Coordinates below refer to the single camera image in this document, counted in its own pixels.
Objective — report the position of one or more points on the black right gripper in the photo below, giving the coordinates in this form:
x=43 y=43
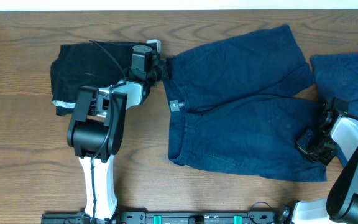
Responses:
x=301 y=147

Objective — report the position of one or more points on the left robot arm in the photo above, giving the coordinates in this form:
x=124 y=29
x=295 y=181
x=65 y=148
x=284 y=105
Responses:
x=96 y=128

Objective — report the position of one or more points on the dark blue shorts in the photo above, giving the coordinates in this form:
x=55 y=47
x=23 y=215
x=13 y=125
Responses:
x=234 y=107

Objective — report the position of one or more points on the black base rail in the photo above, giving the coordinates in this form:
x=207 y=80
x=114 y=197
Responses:
x=138 y=217

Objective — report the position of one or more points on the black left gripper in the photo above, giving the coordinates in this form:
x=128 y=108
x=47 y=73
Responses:
x=163 y=66

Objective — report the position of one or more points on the folded black garment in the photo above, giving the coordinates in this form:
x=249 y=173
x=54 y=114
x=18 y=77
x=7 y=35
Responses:
x=96 y=64

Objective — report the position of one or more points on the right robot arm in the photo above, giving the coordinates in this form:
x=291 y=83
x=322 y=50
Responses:
x=337 y=136

